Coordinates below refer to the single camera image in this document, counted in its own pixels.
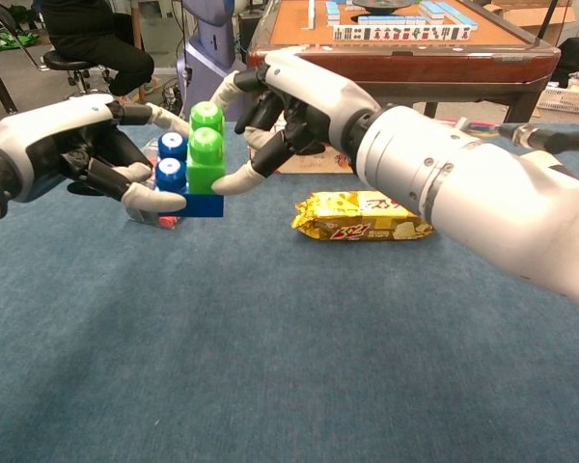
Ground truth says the blue building block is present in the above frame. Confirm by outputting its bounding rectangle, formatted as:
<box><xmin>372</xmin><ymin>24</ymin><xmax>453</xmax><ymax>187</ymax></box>
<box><xmin>154</xmin><ymin>130</ymin><xmax>226</xmax><ymax>219</ymax></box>

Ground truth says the white plastic basket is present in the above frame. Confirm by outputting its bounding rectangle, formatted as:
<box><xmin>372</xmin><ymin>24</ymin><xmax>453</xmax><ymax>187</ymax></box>
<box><xmin>535</xmin><ymin>85</ymin><xmax>579</xmax><ymax>117</ymax></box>

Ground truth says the brown mahjong table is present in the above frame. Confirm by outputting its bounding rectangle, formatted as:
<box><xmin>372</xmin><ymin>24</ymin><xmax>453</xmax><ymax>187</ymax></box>
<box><xmin>245</xmin><ymin>0</ymin><xmax>564</xmax><ymax>124</ymax></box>

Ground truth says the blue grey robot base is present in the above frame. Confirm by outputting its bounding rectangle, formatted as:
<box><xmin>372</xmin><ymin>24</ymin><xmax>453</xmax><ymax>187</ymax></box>
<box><xmin>176</xmin><ymin>0</ymin><xmax>247</xmax><ymax>124</ymax></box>

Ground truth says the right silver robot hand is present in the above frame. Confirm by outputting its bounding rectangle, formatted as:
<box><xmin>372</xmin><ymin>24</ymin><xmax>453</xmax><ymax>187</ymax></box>
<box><xmin>209</xmin><ymin>50</ymin><xmax>382</xmax><ymax>197</ymax></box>

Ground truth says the yellow snack packet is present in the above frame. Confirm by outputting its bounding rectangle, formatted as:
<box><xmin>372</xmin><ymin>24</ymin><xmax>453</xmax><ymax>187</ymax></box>
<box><xmin>290</xmin><ymin>190</ymin><xmax>435</xmax><ymax>242</ymax></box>

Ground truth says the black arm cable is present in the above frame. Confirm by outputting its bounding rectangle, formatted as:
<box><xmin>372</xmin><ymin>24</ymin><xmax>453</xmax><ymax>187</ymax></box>
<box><xmin>499</xmin><ymin>123</ymin><xmax>579</xmax><ymax>155</ymax></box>

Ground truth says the green fabric pile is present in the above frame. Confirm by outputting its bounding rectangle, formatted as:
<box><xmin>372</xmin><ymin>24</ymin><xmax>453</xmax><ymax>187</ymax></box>
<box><xmin>0</xmin><ymin>4</ymin><xmax>44</xmax><ymax>54</ymax></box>

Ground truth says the green building block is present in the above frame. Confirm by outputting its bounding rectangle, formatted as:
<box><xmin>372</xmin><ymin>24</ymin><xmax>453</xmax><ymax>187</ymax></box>
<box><xmin>185</xmin><ymin>100</ymin><xmax>228</xmax><ymax>196</ymax></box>

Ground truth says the seated person in black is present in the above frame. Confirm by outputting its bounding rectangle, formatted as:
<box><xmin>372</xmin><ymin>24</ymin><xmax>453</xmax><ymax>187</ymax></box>
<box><xmin>41</xmin><ymin>0</ymin><xmax>155</xmax><ymax>97</ymax></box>

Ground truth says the cardboard box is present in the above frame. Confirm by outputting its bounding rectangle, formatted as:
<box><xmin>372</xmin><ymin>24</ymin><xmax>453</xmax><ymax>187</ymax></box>
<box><xmin>482</xmin><ymin>0</ymin><xmax>578</xmax><ymax>47</ymax></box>

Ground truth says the blue backed mahjong tile row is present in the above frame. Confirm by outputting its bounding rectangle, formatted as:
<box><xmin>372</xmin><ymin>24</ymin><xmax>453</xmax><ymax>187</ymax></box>
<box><xmin>357</xmin><ymin>14</ymin><xmax>426</xmax><ymax>26</ymax></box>

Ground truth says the wheeled stool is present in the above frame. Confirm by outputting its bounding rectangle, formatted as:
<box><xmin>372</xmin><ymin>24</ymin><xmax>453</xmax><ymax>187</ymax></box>
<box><xmin>42</xmin><ymin>50</ymin><xmax>112</xmax><ymax>100</ymax></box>

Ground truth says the clear box with red parts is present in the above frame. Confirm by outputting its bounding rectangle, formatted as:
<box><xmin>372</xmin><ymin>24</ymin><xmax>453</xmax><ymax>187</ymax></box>
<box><xmin>124</xmin><ymin>137</ymin><xmax>184</xmax><ymax>231</ymax></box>

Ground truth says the face-up mahjong tile row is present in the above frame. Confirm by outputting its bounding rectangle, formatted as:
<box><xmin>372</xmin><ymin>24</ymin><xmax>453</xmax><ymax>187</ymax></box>
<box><xmin>332</xmin><ymin>23</ymin><xmax>473</xmax><ymax>42</ymax></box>

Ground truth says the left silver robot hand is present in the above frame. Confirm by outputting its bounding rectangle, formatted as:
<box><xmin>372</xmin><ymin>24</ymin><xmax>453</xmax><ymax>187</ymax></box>
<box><xmin>0</xmin><ymin>94</ymin><xmax>192</xmax><ymax>213</ymax></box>

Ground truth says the blue felt table cover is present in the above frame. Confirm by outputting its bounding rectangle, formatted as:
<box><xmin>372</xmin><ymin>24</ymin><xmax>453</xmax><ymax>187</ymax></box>
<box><xmin>0</xmin><ymin>120</ymin><xmax>579</xmax><ymax>463</ymax></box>

